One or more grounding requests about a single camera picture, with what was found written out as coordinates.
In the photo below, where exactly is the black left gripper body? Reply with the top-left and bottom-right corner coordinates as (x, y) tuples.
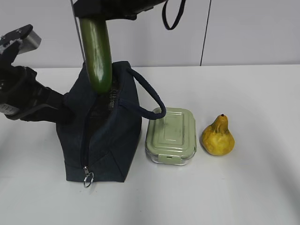
(0, 41), (51, 121)

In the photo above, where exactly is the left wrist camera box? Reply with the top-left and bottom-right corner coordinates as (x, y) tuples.
(0, 24), (42, 54)

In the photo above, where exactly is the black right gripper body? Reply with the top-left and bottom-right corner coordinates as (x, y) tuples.
(73, 0), (165, 21)

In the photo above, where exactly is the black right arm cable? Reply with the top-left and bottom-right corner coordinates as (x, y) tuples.
(161, 0), (186, 30)

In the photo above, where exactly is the dark blue lunch bag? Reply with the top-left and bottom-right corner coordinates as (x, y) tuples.
(56, 61), (166, 187)

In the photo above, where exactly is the yellow pear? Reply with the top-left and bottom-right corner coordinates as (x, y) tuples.
(200, 114), (235, 156)

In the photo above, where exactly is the green cucumber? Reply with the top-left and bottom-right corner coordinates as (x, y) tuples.
(79, 17), (113, 94)

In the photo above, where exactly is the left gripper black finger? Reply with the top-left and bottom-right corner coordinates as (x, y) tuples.
(43, 88), (74, 124)

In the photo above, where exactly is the green lidded glass container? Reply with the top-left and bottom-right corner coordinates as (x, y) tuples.
(145, 107), (197, 165)

